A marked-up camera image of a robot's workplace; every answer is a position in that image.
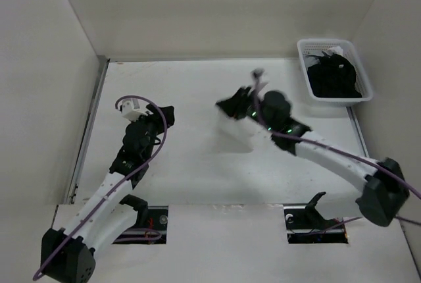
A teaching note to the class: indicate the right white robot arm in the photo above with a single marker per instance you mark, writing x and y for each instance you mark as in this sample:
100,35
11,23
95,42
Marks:
381,184

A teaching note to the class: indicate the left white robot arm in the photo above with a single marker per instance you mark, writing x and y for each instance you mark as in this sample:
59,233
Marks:
69,254

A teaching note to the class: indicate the small white cloth in basket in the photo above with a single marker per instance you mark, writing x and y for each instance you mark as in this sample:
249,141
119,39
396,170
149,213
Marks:
335,50

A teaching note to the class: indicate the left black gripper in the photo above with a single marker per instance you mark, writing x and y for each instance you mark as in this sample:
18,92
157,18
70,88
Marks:
168,114

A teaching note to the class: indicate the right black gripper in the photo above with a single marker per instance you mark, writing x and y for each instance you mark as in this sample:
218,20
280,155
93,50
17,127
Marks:
235,104

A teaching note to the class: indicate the white tank top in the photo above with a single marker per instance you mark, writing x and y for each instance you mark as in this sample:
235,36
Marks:
233,136

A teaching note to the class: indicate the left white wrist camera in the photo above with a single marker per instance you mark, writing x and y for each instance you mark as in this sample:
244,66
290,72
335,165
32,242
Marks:
130,109

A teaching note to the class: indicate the white plastic basket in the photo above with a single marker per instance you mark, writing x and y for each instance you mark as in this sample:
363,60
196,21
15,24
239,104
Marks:
315,46

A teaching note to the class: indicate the black tank top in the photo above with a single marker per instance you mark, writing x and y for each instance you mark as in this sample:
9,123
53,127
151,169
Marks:
332,76

